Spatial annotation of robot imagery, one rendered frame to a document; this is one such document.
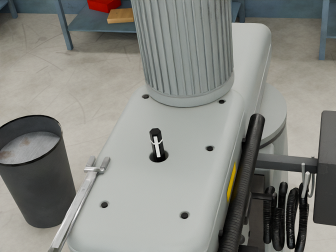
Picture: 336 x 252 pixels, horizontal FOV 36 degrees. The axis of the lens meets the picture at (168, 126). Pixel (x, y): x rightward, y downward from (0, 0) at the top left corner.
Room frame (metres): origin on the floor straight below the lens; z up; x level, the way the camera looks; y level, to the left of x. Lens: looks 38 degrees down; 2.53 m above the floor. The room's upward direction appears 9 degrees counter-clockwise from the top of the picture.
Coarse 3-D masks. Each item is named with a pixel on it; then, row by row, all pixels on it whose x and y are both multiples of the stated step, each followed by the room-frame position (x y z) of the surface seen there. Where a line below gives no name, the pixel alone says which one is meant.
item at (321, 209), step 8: (328, 112) 0.98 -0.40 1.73; (328, 120) 0.95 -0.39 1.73; (320, 128) 0.93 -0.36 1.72; (328, 128) 0.92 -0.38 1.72; (320, 136) 0.90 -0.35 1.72; (328, 136) 0.89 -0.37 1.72; (320, 144) 0.87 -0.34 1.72; (328, 144) 0.86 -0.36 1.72; (320, 152) 0.84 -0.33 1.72; (328, 152) 0.84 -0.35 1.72; (320, 160) 0.82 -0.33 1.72; (328, 160) 0.81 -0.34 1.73; (320, 168) 0.81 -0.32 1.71; (328, 168) 0.80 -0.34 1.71; (320, 176) 0.81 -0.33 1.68; (328, 176) 0.80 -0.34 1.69; (320, 184) 0.81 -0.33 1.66; (328, 184) 0.80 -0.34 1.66; (320, 192) 0.81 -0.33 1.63; (328, 192) 0.80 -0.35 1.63; (320, 200) 0.80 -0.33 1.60; (328, 200) 0.80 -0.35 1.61; (320, 208) 0.80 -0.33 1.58; (328, 208) 0.80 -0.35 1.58; (320, 216) 0.80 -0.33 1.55; (328, 216) 0.80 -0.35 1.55; (328, 224) 0.80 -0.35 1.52
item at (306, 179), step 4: (312, 156) 0.95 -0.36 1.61; (304, 164) 0.88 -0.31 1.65; (304, 168) 0.88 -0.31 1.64; (304, 172) 0.89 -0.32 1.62; (308, 172) 0.85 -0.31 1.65; (304, 176) 0.89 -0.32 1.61; (308, 176) 0.85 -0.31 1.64; (312, 176) 0.94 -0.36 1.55; (304, 180) 0.86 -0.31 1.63; (308, 180) 0.94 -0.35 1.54; (312, 180) 0.94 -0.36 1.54; (304, 184) 0.86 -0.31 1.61; (308, 184) 0.94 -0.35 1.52; (312, 184) 0.93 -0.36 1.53; (304, 188) 0.86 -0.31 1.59; (312, 188) 0.93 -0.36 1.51; (304, 192) 0.86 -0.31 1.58; (312, 192) 0.92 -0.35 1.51; (304, 196) 0.87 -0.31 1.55; (308, 196) 0.90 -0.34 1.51
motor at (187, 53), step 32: (160, 0) 0.88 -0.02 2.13; (192, 0) 0.86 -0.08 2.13; (224, 0) 0.91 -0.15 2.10; (160, 32) 0.88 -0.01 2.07; (192, 32) 0.87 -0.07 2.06; (224, 32) 0.90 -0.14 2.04; (160, 64) 0.89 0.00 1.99; (192, 64) 0.87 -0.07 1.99; (224, 64) 0.90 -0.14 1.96; (160, 96) 0.89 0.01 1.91; (192, 96) 0.87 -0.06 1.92
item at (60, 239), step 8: (88, 160) 0.74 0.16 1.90; (104, 160) 0.73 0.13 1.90; (88, 168) 0.71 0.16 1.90; (96, 168) 0.71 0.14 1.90; (104, 168) 0.71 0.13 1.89; (88, 176) 0.69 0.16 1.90; (96, 176) 0.69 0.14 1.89; (88, 184) 0.67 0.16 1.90; (80, 192) 0.65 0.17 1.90; (88, 192) 0.65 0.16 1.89; (80, 200) 0.63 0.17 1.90; (72, 208) 0.62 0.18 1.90; (80, 208) 0.62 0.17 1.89; (72, 216) 0.60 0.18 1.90; (64, 224) 0.58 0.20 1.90; (72, 224) 0.58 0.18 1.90; (64, 232) 0.57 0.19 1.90; (56, 240) 0.55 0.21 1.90; (64, 240) 0.55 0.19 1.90; (56, 248) 0.54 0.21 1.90
